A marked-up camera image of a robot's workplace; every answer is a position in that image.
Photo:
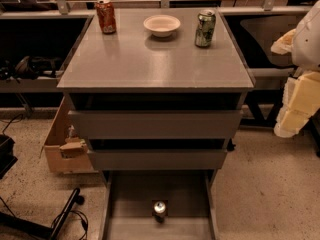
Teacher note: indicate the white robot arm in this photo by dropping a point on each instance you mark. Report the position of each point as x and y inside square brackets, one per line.
[303, 43]

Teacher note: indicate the grey drawer cabinet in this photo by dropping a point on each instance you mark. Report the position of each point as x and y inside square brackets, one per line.
[132, 70]

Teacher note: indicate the orange soda can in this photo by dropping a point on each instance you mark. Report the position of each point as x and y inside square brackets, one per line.
[106, 16]

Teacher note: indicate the grey top drawer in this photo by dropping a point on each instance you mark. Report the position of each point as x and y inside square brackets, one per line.
[156, 125]

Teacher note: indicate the white bowl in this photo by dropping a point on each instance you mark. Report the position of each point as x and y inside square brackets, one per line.
[161, 25]

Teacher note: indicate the black stand with cables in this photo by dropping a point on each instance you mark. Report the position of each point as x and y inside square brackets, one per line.
[52, 232]

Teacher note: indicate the grey middle drawer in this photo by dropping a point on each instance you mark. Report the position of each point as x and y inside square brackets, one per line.
[174, 159]

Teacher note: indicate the redbull can blue silver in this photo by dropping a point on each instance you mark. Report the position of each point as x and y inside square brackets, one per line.
[159, 211]

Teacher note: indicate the grey bottom drawer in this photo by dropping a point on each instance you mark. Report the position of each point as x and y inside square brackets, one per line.
[130, 196]

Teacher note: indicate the black box at left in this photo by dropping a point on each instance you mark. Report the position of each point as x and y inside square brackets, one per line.
[7, 158]

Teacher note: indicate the cardboard box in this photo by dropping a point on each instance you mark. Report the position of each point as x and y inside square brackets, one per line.
[64, 150]

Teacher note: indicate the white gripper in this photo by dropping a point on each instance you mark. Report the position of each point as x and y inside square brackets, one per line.
[308, 40]

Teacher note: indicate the grey drawer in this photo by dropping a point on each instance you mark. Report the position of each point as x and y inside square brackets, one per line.
[130, 196]
[156, 125]
[174, 159]

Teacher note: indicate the black office chair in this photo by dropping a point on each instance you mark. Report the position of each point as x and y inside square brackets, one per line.
[265, 31]

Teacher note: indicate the green soda can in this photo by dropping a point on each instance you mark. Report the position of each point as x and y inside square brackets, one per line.
[205, 28]

